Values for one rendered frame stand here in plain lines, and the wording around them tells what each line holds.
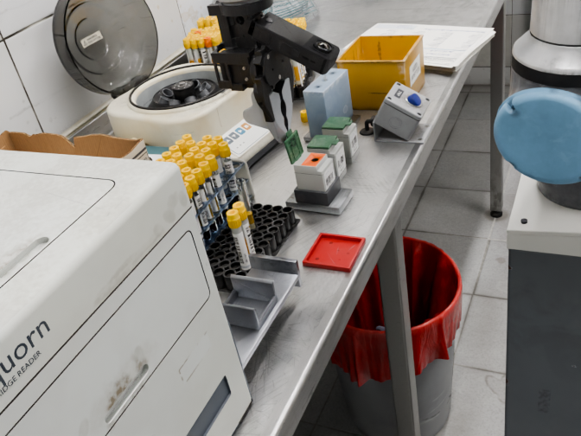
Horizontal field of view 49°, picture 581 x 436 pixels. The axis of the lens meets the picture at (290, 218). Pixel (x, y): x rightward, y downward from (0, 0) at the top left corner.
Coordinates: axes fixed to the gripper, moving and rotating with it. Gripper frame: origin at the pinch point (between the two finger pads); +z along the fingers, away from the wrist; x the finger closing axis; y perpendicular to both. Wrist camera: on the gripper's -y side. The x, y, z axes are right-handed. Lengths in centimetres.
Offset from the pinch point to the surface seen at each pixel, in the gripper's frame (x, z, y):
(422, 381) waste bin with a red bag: -22, 74, -10
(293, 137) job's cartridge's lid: -0.3, 0.6, -1.1
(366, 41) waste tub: -44.3, 2.6, 4.3
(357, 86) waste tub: -31.7, 6.8, 1.7
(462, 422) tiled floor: -32, 99, -16
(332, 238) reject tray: 8.5, 11.3, -9.5
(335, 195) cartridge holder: 0.0, 10.0, -6.5
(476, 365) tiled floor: -52, 99, -15
